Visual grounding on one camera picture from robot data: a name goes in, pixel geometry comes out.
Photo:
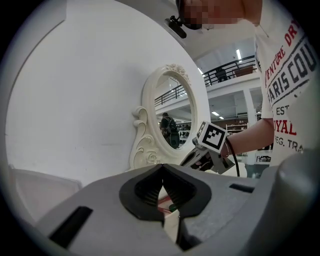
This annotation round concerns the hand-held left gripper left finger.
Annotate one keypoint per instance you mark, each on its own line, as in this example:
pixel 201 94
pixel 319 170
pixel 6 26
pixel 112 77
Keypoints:
pixel 107 225

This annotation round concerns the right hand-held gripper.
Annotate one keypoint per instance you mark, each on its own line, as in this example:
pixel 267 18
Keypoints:
pixel 212 137

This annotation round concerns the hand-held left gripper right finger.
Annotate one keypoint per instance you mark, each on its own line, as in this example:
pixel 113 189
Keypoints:
pixel 220 212

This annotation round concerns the small dark green round object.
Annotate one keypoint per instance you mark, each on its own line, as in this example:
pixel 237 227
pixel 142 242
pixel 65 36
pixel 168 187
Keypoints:
pixel 172 207

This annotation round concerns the cream ornate dressing table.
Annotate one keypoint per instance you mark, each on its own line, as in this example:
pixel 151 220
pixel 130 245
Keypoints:
pixel 145 140

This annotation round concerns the white drawer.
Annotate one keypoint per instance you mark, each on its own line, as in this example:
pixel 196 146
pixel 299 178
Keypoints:
pixel 171 225

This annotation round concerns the person's right forearm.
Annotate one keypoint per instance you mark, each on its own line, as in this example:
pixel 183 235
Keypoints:
pixel 250 140

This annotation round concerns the oval vanity mirror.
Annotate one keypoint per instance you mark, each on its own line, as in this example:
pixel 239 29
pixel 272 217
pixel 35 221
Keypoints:
pixel 175 100

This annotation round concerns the person's right hand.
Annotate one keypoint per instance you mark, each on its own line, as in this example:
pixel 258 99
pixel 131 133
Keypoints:
pixel 205 163

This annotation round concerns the black balcony railing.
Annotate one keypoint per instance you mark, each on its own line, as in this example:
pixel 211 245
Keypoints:
pixel 232 68

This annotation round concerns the person's white printed shirt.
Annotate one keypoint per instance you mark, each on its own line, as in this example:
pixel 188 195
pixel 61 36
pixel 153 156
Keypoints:
pixel 287 87

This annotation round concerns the person's head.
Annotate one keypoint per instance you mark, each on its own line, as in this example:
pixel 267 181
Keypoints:
pixel 220 12

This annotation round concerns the black head-mounted camera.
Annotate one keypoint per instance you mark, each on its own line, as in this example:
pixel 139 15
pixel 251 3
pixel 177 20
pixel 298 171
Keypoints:
pixel 176 26

